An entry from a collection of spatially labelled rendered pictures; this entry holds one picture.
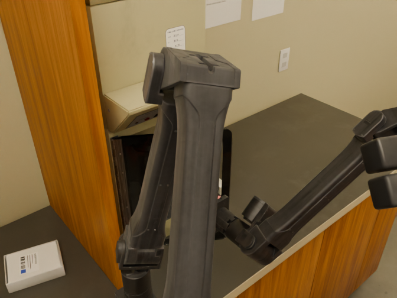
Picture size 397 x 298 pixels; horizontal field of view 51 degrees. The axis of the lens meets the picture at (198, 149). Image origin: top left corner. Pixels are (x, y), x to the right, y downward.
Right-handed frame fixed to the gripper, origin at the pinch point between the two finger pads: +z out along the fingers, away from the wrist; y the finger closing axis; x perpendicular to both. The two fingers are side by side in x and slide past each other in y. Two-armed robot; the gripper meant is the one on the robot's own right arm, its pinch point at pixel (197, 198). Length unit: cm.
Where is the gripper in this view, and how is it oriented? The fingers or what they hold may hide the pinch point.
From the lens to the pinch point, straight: 114.0
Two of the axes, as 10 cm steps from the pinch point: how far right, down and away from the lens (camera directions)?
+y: 0.0, -8.3, -5.5
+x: -7.7, 3.5, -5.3
